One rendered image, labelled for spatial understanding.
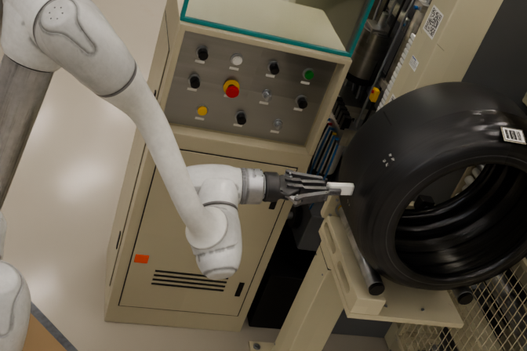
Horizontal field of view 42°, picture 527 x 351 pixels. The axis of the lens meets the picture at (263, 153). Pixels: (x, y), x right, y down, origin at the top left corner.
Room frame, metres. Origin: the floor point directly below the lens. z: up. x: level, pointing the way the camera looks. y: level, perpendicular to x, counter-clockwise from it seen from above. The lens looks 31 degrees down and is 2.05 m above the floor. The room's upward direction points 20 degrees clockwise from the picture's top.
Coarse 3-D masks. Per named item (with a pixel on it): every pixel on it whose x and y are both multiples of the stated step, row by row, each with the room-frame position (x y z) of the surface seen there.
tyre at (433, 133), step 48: (432, 96) 1.60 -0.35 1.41; (480, 96) 1.62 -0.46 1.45; (384, 144) 1.50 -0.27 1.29; (432, 144) 1.44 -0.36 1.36; (480, 144) 1.45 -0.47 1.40; (384, 192) 1.41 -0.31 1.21; (480, 192) 1.79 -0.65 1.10; (384, 240) 1.41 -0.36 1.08; (432, 240) 1.72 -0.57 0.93; (480, 240) 1.69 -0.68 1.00; (432, 288) 1.48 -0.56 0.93
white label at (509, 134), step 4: (504, 128) 1.49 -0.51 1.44; (508, 128) 1.50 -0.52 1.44; (512, 128) 1.51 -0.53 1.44; (504, 132) 1.48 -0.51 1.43; (508, 132) 1.49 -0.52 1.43; (512, 132) 1.49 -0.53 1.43; (516, 132) 1.50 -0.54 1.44; (520, 132) 1.51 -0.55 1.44; (504, 136) 1.47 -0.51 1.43; (508, 136) 1.48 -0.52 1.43; (512, 136) 1.48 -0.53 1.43; (516, 136) 1.49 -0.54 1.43; (520, 136) 1.49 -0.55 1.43; (504, 140) 1.46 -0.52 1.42; (508, 140) 1.47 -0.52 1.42; (512, 140) 1.47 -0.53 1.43; (516, 140) 1.48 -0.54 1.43; (520, 140) 1.48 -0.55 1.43; (524, 140) 1.49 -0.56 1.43
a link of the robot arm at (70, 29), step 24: (72, 0) 1.06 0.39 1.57; (48, 24) 1.01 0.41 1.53; (72, 24) 1.02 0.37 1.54; (96, 24) 1.06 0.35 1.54; (48, 48) 1.03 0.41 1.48; (72, 48) 1.02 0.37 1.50; (96, 48) 1.04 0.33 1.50; (120, 48) 1.09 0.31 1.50; (72, 72) 1.04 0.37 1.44; (96, 72) 1.04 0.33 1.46; (120, 72) 1.08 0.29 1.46
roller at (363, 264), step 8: (344, 216) 1.70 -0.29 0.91; (344, 224) 1.68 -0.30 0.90; (352, 240) 1.61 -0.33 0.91; (352, 248) 1.59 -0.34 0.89; (360, 256) 1.54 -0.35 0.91; (360, 264) 1.52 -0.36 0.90; (368, 264) 1.51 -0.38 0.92; (368, 272) 1.48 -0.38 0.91; (376, 272) 1.48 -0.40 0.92; (368, 280) 1.45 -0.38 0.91; (376, 280) 1.45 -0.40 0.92; (368, 288) 1.44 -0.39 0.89; (376, 288) 1.44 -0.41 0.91; (384, 288) 1.45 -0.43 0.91
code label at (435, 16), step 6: (432, 12) 1.89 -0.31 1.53; (438, 12) 1.86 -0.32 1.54; (432, 18) 1.87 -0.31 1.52; (438, 18) 1.84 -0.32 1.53; (426, 24) 1.89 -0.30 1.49; (432, 24) 1.86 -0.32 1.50; (438, 24) 1.83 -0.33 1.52; (426, 30) 1.88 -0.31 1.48; (432, 30) 1.85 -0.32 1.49; (432, 36) 1.83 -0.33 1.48
